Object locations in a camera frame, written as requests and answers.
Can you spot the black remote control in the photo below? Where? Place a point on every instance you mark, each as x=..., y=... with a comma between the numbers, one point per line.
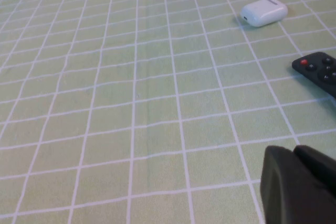
x=315, y=69

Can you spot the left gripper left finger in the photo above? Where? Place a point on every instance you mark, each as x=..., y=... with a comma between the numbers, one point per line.
x=283, y=195

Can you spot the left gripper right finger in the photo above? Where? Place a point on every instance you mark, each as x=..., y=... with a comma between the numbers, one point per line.
x=320, y=169

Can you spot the green checked tablecloth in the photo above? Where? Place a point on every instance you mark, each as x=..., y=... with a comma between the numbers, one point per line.
x=131, y=103

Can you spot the white earbuds case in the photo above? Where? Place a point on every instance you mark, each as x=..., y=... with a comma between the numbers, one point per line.
x=262, y=12

